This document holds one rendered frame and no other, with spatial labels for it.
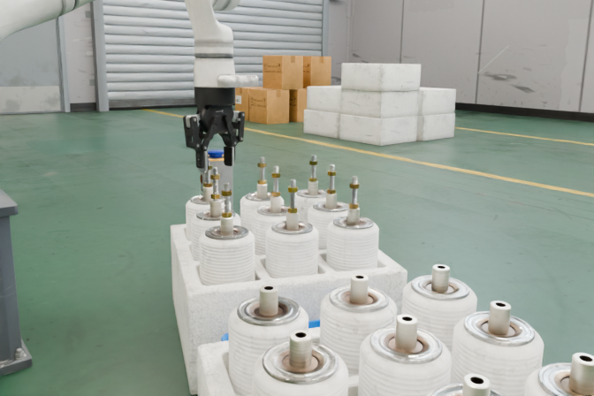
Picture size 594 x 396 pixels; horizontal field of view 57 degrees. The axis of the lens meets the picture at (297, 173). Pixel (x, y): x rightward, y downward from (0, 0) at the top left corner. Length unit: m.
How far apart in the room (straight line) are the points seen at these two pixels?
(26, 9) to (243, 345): 0.70
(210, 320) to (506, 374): 0.48
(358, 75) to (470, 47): 3.20
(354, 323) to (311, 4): 7.14
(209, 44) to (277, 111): 3.90
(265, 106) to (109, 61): 2.10
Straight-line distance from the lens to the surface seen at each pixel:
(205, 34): 1.00
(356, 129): 3.83
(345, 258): 0.99
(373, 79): 3.70
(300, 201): 1.20
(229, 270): 0.93
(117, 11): 6.32
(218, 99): 0.99
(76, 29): 6.25
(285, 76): 4.90
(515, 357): 0.64
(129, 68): 6.34
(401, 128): 3.84
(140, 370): 1.07
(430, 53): 7.19
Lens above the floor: 0.54
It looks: 12 degrees down
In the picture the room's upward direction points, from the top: 1 degrees clockwise
